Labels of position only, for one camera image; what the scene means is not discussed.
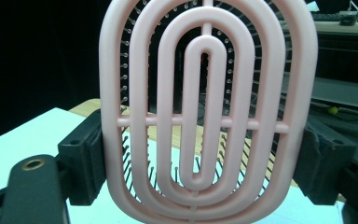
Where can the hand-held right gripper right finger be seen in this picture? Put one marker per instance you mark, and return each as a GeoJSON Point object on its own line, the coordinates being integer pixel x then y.
{"type": "Point", "coordinates": [323, 165]}

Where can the small black desk device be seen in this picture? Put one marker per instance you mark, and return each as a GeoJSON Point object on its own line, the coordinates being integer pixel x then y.
{"type": "Point", "coordinates": [348, 20]}

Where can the black keyboard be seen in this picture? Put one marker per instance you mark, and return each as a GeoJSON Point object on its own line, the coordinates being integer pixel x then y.
{"type": "Point", "coordinates": [326, 17]}

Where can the yellow-green ball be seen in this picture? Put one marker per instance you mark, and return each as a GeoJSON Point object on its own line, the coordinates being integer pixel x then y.
{"type": "Point", "coordinates": [333, 110]}

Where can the white frame desk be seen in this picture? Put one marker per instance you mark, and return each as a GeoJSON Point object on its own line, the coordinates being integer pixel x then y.
{"type": "Point", "coordinates": [338, 91]}

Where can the pink hairbrush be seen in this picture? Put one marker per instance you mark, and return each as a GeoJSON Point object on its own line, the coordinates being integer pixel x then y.
{"type": "Point", "coordinates": [115, 93]}

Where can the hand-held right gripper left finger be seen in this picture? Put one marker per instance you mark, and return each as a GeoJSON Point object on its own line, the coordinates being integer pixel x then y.
{"type": "Point", "coordinates": [82, 161]}

